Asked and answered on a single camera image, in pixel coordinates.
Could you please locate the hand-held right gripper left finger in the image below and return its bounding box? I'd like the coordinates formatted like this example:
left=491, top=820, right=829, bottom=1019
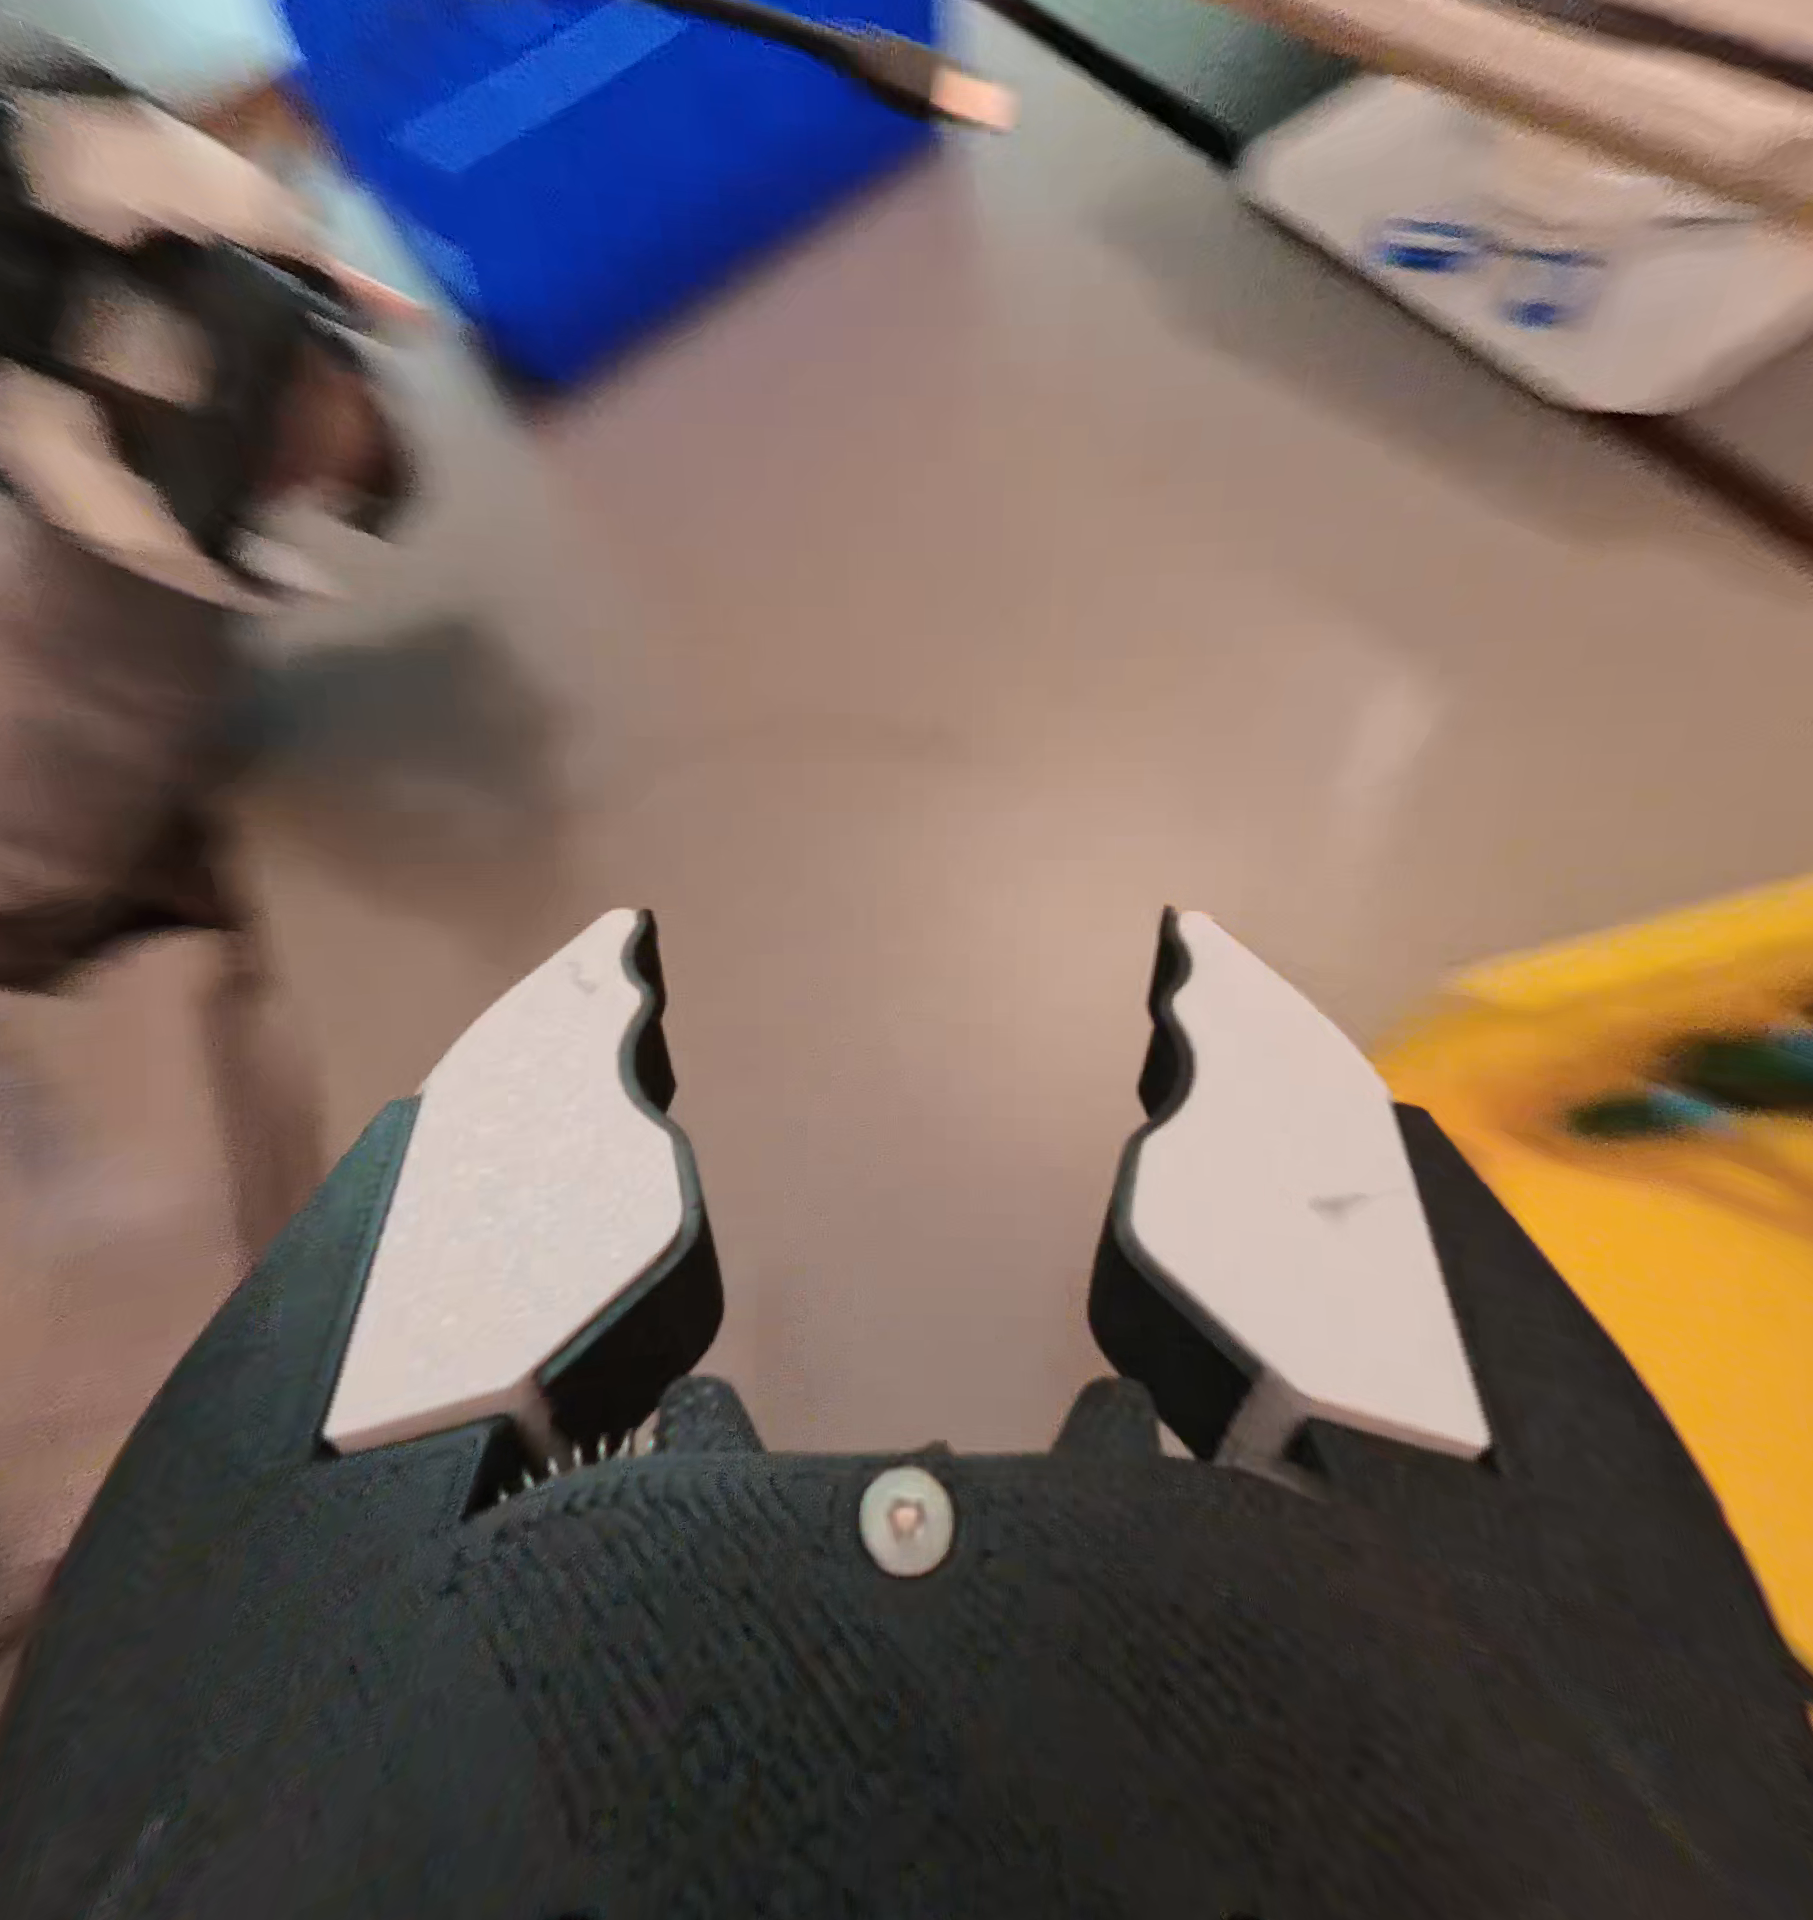
left=317, top=907, right=730, bottom=1457

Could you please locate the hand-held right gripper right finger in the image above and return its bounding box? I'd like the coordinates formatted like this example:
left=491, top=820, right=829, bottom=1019
left=1087, top=907, right=1495, bottom=1464

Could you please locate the black usb cable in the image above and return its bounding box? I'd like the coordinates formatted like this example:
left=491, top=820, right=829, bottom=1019
left=643, top=0, right=1021, bottom=133

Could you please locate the person's left forearm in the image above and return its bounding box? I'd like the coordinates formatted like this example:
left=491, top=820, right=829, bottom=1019
left=0, top=480, right=270, bottom=993

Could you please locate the person's left hand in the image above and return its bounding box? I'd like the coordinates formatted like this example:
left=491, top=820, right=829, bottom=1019
left=0, top=97, right=434, bottom=616

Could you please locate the blue plastic bin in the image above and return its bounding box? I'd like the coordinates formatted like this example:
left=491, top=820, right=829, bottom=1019
left=275, top=0, right=950, bottom=394

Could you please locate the large yellow plastic bin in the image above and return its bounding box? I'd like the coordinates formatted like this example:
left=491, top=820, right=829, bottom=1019
left=1368, top=864, right=1813, bottom=1817

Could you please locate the white box with blue print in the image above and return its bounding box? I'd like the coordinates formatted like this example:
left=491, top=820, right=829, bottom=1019
left=1238, top=76, right=1813, bottom=419

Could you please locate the tan wooden board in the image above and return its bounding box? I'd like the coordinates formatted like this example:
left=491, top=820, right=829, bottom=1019
left=1223, top=0, right=1813, bottom=242

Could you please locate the braided teal hdmi cable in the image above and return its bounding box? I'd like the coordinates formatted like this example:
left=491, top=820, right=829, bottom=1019
left=1558, top=1005, right=1813, bottom=1149

